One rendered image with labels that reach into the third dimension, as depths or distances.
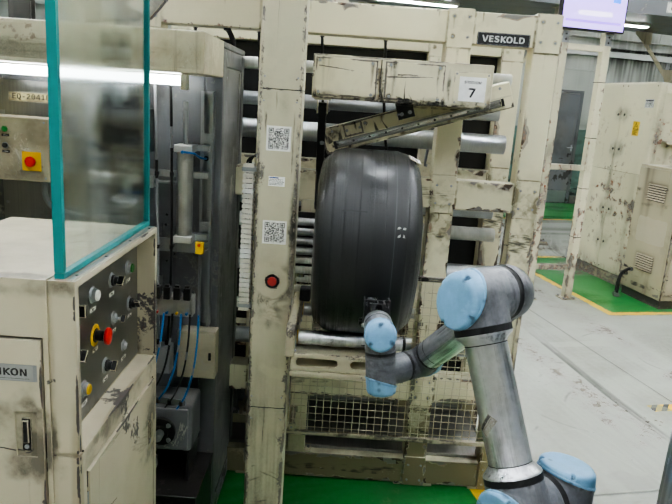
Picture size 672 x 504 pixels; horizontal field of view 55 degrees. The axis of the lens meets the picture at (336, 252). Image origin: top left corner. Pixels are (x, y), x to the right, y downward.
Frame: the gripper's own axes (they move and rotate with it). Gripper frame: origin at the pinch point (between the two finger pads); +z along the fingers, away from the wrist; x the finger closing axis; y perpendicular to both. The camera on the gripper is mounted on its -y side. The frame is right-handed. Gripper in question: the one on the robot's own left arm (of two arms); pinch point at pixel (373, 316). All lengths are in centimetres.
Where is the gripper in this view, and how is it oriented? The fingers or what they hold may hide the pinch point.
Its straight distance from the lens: 188.5
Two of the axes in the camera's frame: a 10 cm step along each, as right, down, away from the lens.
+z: 0.1, -1.0, 9.9
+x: -10.0, -0.7, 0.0
